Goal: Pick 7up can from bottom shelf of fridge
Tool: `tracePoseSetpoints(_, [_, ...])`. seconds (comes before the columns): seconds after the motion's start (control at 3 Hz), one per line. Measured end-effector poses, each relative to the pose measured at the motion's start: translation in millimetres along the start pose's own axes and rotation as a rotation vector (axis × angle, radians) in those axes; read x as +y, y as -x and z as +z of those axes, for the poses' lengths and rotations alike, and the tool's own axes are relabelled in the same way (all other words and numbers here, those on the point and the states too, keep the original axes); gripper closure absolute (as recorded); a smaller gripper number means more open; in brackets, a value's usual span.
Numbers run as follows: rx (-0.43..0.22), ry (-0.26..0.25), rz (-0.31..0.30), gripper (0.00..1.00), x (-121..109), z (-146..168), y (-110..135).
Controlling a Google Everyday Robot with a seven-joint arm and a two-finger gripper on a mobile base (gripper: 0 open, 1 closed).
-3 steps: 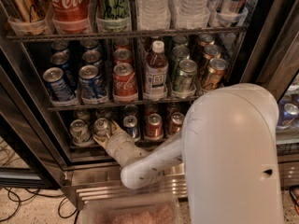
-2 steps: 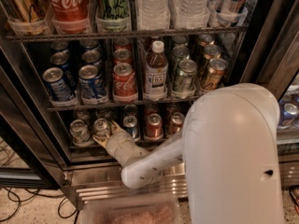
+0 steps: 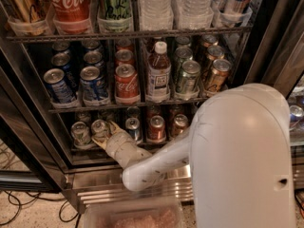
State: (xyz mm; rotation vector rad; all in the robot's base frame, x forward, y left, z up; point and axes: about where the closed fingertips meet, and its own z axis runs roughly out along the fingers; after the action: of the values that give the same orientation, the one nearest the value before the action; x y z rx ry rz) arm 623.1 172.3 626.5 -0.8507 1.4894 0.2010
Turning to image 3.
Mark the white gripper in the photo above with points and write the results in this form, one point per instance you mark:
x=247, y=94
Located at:
x=118, y=142

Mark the green 7up can front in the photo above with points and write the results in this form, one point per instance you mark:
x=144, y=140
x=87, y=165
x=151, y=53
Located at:
x=100, y=129

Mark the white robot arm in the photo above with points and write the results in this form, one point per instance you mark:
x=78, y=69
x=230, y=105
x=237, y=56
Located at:
x=238, y=150

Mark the blue can bottom shelf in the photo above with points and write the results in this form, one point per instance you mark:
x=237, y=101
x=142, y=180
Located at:
x=133, y=128

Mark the green can bottom left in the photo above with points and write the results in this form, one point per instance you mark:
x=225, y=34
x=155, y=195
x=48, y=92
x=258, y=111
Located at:
x=81, y=135

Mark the steel fridge base grille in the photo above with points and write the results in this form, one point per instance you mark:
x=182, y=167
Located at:
x=104, y=184

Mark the red can bottom shelf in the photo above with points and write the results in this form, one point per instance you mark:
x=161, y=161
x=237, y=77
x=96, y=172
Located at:
x=156, y=129

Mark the blue pepsi can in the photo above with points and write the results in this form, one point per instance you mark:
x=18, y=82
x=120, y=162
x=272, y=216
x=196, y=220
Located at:
x=93, y=84
x=57, y=86

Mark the red Coca-Cola can middle shelf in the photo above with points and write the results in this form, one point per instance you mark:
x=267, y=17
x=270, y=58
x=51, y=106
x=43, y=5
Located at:
x=126, y=81

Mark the orange can bottom shelf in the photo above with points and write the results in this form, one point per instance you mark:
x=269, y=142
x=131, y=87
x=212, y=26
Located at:
x=179, y=124

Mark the blue Pepsi can front left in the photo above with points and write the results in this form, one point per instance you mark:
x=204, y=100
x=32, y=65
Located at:
x=57, y=86

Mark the green can middle shelf front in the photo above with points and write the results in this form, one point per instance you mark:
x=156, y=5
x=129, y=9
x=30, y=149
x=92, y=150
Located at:
x=188, y=77

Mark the gold can middle shelf front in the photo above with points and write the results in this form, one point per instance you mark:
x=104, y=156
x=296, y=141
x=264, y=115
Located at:
x=217, y=74

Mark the green LaCroix can top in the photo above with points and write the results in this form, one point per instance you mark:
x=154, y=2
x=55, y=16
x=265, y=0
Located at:
x=115, y=15

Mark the large Coca-Cola can top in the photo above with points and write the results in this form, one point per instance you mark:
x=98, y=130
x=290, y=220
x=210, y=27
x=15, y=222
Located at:
x=72, y=16

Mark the gold can top left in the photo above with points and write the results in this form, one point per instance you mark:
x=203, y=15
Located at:
x=28, y=17

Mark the fridge glass door right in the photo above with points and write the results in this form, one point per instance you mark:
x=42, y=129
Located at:
x=274, y=53

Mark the blue can right compartment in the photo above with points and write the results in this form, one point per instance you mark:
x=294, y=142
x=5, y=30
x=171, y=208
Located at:
x=296, y=114

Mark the clear plastic bin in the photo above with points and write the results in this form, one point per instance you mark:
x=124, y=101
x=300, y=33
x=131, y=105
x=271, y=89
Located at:
x=140, y=213

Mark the tea bottle white cap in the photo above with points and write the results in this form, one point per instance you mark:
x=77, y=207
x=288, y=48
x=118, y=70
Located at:
x=158, y=71

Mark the water bottle top left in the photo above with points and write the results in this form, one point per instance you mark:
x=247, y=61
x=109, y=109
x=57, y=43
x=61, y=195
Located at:
x=155, y=14

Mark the water bottle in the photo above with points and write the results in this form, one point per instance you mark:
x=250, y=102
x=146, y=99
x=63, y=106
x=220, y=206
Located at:
x=155, y=14
x=192, y=14

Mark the water bottle top right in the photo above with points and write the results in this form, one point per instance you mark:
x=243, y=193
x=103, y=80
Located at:
x=192, y=14

